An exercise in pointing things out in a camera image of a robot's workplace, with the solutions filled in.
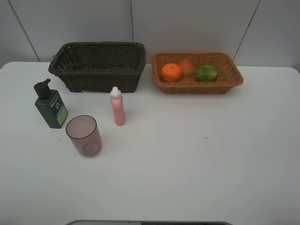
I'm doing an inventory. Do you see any dark brown wicker basket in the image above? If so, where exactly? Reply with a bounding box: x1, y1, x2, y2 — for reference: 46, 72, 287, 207
48, 42, 146, 93

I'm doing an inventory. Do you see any dark green pump bottle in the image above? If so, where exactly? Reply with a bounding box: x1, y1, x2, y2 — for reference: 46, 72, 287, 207
34, 79, 68, 129

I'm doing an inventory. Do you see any translucent pink plastic cup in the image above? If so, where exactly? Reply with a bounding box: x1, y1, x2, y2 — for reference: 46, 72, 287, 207
66, 115, 102, 157

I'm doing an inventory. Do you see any orange tangerine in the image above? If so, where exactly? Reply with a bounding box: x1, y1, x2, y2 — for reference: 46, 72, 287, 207
161, 63, 182, 83

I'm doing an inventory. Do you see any pink spray bottle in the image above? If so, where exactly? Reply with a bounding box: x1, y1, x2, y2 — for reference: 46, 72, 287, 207
110, 87, 126, 126

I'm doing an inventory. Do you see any light brown wicker basket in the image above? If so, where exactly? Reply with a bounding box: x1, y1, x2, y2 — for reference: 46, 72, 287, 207
152, 52, 243, 94

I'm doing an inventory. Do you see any green lime fruit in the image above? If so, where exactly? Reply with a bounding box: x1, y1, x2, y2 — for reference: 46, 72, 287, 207
196, 65, 219, 83

